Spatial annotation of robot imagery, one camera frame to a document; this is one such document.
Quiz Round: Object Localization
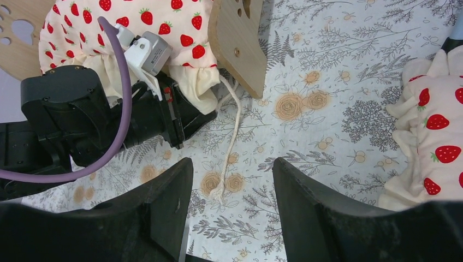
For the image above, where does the wooden pet bed frame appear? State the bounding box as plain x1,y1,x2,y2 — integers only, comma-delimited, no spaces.
1,1,267,99

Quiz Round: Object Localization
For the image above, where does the small strawberry print pillow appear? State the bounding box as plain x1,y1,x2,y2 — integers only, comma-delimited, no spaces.
378,47,462,211

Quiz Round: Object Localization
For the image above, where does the floral table mat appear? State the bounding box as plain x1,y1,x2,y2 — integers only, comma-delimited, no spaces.
23,1,462,261

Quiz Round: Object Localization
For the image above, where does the grey tripod stand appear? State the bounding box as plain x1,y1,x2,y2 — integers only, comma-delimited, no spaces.
441,10,462,53

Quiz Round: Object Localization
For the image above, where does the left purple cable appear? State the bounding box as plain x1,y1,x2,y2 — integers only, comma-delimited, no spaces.
0,16,133,184

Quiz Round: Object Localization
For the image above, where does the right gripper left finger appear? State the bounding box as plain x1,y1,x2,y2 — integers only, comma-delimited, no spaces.
1,158,193,261

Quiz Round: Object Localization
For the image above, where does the large strawberry print cushion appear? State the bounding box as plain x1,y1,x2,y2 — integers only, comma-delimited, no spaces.
38,0,220,114

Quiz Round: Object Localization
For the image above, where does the cream tie string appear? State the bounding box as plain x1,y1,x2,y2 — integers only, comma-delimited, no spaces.
209,74,242,205

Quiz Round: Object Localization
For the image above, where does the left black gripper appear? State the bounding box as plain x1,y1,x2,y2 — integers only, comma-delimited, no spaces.
120,72,217,149

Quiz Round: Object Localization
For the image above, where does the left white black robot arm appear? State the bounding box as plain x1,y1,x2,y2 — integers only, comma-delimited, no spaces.
1,65,217,177

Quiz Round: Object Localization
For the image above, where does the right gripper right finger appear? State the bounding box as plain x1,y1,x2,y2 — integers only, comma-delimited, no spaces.
272,158,462,261

